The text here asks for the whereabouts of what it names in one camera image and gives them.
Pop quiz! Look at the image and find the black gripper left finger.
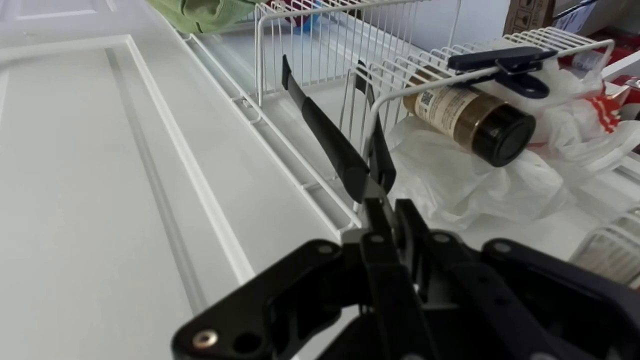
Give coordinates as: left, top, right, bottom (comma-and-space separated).
171, 198, 437, 360

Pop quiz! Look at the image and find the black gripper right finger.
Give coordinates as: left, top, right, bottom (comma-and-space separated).
396, 198, 640, 360

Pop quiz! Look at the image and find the white plastic bag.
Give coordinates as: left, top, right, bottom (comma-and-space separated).
384, 66, 640, 232

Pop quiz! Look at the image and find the brown jar black lid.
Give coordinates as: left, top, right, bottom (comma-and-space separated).
402, 85, 539, 168

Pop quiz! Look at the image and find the black clip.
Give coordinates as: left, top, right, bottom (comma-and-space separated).
447, 45, 561, 102

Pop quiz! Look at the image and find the green striped folded towel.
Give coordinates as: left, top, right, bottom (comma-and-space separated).
146, 0, 261, 37

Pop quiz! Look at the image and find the white wire door rack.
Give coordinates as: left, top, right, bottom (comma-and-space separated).
187, 0, 640, 237

